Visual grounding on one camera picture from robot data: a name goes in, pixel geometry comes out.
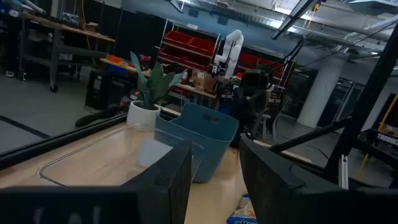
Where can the blue plastic bin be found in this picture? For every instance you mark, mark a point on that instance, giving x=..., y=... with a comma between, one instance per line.
x=199, y=133

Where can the green plant in white pot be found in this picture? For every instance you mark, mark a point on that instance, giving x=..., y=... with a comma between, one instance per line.
x=143, y=115

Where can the blue Maruchan noodle package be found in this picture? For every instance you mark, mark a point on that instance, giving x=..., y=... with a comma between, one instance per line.
x=244, y=213

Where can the black office chair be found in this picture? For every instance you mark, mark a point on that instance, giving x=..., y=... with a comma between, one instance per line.
x=252, y=96

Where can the wooden top workbench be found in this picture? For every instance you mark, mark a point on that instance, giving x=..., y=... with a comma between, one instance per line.
x=56, y=46

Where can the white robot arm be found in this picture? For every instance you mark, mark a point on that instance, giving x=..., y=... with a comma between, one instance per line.
x=234, y=46

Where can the black computer tower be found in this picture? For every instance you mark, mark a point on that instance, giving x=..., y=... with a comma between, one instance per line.
x=93, y=90

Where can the black frame crossbar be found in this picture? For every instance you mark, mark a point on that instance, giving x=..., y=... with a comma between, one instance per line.
x=311, y=134

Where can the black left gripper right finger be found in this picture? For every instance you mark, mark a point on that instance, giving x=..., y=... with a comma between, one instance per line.
x=295, y=199

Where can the black Trossen labelled beam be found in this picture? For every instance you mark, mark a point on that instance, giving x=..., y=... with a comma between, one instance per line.
x=384, y=138

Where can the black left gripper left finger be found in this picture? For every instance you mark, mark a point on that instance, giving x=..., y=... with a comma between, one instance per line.
x=93, y=205

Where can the white aluminium bracket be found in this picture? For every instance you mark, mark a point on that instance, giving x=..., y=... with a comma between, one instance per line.
x=343, y=172

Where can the red bin shelf rack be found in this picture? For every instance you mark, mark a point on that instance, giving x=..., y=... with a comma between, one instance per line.
x=186, y=46
x=248, y=59

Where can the clear plastic bin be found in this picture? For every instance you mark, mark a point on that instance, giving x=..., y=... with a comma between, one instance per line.
x=102, y=155

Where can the brown cardboard box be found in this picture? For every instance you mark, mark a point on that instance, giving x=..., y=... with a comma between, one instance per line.
x=202, y=80

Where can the white round column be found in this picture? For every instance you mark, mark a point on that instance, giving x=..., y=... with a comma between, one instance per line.
x=320, y=93

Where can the black diagonal frame post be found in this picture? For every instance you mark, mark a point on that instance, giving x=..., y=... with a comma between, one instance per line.
x=367, y=102

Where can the yellow pole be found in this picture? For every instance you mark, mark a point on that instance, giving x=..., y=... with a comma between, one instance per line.
x=387, y=115

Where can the black overhead beam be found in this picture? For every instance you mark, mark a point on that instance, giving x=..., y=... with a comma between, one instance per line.
x=295, y=15

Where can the long wooden table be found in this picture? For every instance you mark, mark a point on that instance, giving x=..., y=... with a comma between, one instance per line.
x=199, y=91

